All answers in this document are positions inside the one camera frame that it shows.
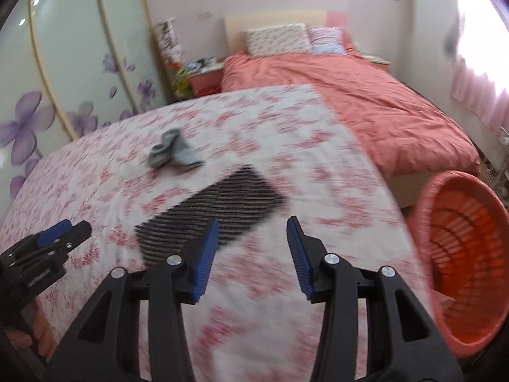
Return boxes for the beige nightstand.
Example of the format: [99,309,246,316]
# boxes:
[364,53,393,73]

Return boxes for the orange plastic wastebasket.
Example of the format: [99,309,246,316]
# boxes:
[408,171,509,361]

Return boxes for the black mesh mat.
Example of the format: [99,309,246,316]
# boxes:
[135,166,286,267]

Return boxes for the flower print sliding wardrobe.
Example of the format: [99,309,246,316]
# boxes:
[0,0,172,209]

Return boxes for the hanging plush toy holder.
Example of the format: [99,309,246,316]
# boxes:
[155,19,192,101]

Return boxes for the beige pink bed frame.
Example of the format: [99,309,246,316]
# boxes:
[223,9,480,208]

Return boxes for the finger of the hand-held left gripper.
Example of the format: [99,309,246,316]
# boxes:
[48,220,92,266]
[8,221,74,261]

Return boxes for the white wire rack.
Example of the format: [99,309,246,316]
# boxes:
[483,125,509,204]

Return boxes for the floral print pillow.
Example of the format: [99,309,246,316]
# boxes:
[244,24,313,56]

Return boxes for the pink striped pillow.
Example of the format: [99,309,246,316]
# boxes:
[308,27,347,55]

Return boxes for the pink curtain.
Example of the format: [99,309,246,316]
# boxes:
[449,0,509,133]

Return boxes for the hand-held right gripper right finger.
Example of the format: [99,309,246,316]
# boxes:
[286,216,464,382]

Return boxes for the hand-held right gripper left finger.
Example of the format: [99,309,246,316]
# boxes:
[48,219,220,382]

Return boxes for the grey socks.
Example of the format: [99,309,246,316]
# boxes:
[148,128,206,173]

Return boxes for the salmon pink duvet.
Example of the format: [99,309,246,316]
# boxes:
[220,46,482,176]

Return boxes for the person's left hand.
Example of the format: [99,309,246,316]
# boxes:
[12,300,55,361]

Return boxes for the pink nightstand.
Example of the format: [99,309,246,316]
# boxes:
[187,64,225,98]

